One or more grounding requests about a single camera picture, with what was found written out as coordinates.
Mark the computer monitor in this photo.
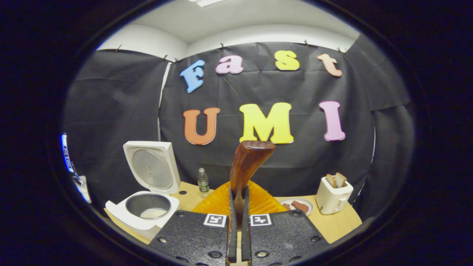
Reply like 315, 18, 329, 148
61, 133, 75, 173

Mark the white toaster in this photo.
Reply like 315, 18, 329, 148
316, 175, 354, 215

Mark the white rice cooker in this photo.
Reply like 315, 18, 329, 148
105, 141, 181, 241

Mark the brown wooden spoon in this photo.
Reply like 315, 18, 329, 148
229, 140, 276, 218

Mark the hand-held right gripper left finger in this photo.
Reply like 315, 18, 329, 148
148, 181, 239, 266

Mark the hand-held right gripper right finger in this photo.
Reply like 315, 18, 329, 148
242, 181, 330, 266

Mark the black backdrop cloth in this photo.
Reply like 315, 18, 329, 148
63, 35, 414, 222

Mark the clear plastic water bottle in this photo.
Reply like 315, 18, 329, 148
197, 168, 210, 198

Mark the white round plate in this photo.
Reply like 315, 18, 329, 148
279, 197, 314, 216

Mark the long ceiling light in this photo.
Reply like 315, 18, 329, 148
188, 0, 226, 7

